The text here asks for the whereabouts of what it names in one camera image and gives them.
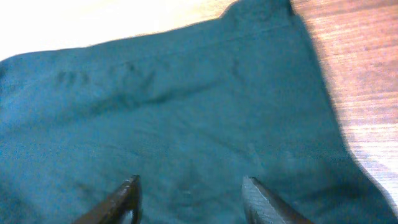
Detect black shorts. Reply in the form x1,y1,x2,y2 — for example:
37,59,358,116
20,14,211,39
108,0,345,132
1,1,397,223

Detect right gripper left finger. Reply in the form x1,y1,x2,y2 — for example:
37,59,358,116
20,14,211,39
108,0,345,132
73,175,142,224

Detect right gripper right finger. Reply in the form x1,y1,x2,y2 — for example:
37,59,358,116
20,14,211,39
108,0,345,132
241,176,313,224

